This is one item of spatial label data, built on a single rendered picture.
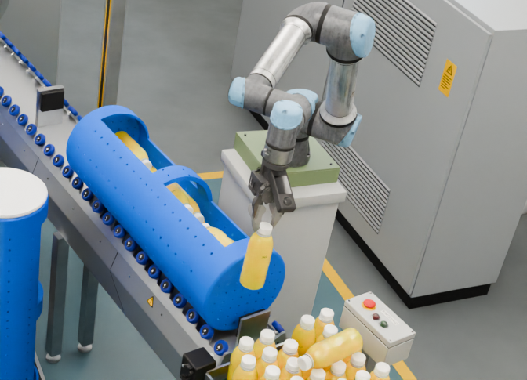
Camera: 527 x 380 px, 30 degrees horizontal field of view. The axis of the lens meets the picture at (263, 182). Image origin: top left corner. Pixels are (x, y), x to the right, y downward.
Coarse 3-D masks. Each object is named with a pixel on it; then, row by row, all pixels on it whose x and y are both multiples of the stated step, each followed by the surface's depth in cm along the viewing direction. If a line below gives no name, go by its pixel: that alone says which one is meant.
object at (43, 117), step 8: (40, 88) 362; (48, 88) 363; (56, 88) 364; (40, 96) 361; (48, 96) 361; (56, 96) 363; (40, 104) 363; (48, 104) 363; (56, 104) 365; (40, 112) 365; (48, 112) 367; (56, 112) 369; (40, 120) 367; (48, 120) 369; (56, 120) 371
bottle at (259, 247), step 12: (252, 240) 259; (264, 240) 258; (252, 252) 259; (264, 252) 258; (252, 264) 261; (264, 264) 261; (240, 276) 266; (252, 276) 262; (264, 276) 264; (252, 288) 264
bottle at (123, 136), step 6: (120, 132) 335; (126, 132) 337; (120, 138) 333; (126, 138) 333; (132, 138) 335; (126, 144) 330; (132, 144) 330; (138, 144) 332; (132, 150) 328; (138, 150) 328; (144, 150) 330; (138, 156) 326; (144, 156) 327
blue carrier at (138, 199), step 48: (96, 144) 316; (144, 144) 341; (96, 192) 316; (144, 192) 297; (192, 192) 321; (144, 240) 295; (192, 240) 280; (240, 240) 277; (192, 288) 277; (240, 288) 278
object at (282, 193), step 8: (272, 176) 248; (280, 176) 249; (272, 184) 248; (280, 184) 248; (288, 184) 249; (272, 192) 248; (280, 192) 247; (288, 192) 248; (280, 200) 245; (288, 200) 246; (280, 208) 245; (288, 208) 245
